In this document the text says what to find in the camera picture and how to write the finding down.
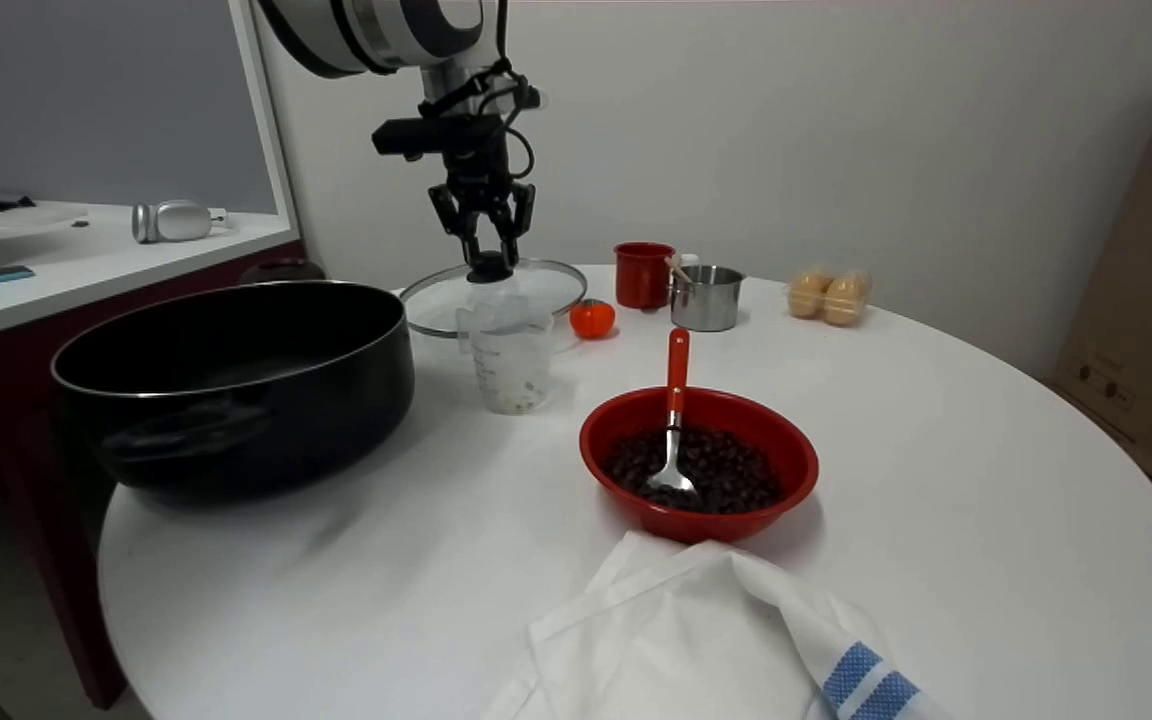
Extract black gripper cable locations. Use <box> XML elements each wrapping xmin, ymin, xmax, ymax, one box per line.
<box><xmin>459</xmin><ymin>0</ymin><xmax>548</xmax><ymax>183</ymax></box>

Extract tan crumpled object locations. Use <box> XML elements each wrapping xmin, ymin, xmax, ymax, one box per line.
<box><xmin>786</xmin><ymin>265</ymin><xmax>835</xmax><ymax>319</ymax></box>

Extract red handled metal spoon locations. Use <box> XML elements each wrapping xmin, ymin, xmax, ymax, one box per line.
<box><xmin>640</xmin><ymin>325</ymin><xmax>703</xmax><ymax>499</ymax></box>

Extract black cooking pot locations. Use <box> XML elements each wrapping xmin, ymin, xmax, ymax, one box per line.
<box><xmin>46</xmin><ymin>278</ymin><xmax>416</xmax><ymax>509</ymax></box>

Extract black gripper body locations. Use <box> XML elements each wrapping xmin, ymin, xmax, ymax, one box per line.
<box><xmin>429</xmin><ymin>105</ymin><xmax>532</xmax><ymax>224</ymax></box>

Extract white cloth blue stripes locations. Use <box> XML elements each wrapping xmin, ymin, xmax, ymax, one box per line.
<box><xmin>478</xmin><ymin>529</ymin><xmax>932</xmax><ymax>720</ymax></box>

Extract stainless steel cup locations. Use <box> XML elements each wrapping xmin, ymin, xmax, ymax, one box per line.
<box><xmin>664</xmin><ymin>258</ymin><xmax>747</xmax><ymax>335</ymax></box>

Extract red bowl of beans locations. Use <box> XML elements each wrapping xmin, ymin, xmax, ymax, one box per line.
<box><xmin>576</xmin><ymin>383</ymin><xmax>825</xmax><ymax>549</ymax></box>

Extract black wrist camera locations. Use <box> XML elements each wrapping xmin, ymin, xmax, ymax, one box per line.
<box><xmin>369</xmin><ymin>112</ymin><xmax>471</xmax><ymax>166</ymax></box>

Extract brown cardboard box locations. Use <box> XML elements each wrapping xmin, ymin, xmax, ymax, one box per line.
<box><xmin>1047</xmin><ymin>72</ymin><xmax>1152</xmax><ymax>495</ymax></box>

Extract glass lid black knob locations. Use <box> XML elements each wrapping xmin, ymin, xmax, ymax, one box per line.
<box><xmin>394</xmin><ymin>253</ymin><xmax>592</xmax><ymax>339</ymax></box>

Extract red mug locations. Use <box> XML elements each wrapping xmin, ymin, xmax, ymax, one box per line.
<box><xmin>612</xmin><ymin>242</ymin><xmax>677</xmax><ymax>316</ymax></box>

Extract silver cylindrical object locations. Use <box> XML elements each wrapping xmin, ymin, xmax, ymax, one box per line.
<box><xmin>129</xmin><ymin>197</ymin><xmax>231</xmax><ymax>249</ymax></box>

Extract orange toy tomato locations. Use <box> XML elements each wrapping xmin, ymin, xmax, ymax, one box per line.
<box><xmin>564</xmin><ymin>297</ymin><xmax>619</xmax><ymax>343</ymax></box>

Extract clear plastic measuring cup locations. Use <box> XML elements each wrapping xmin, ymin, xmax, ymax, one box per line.
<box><xmin>466</xmin><ymin>297</ymin><xmax>558</xmax><ymax>416</ymax></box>

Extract white desk dark red sides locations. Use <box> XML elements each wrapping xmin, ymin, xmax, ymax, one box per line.
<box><xmin>0</xmin><ymin>197</ymin><xmax>309</xmax><ymax>713</ymax></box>

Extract beige egg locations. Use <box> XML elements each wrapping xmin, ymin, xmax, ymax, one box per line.
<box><xmin>819</xmin><ymin>269</ymin><xmax>877</xmax><ymax>334</ymax></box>

